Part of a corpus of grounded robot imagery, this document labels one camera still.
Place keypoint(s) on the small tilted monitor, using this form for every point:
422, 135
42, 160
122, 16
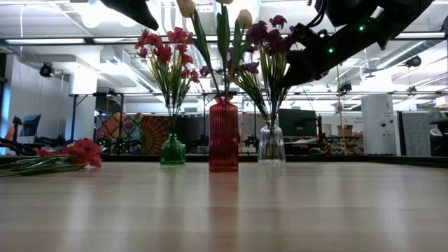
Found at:
31, 124

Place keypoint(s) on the overhead LED light bar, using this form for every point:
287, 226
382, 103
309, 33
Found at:
45, 41

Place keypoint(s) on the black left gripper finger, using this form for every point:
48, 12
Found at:
134, 12

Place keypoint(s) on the green glass vase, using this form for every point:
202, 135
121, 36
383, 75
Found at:
172, 152

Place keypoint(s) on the black-legged background table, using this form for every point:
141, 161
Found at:
73, 115

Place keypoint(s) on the black computer monitor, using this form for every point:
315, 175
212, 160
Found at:
297, 122

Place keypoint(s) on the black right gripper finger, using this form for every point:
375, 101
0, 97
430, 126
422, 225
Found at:
297, 71

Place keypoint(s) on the colourful mandala tapestry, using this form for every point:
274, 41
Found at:
150, 134

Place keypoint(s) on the clear ribbed glass vase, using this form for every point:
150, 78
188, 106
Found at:
271, 147

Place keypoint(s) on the black ceiling spotlight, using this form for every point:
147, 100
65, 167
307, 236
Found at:
46, 70
413, 61
344, 87

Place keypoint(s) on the brown cardboard box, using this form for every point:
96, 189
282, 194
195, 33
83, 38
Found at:
344, 131

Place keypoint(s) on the red ribbed glass vase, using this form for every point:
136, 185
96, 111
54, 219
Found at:
224, 140

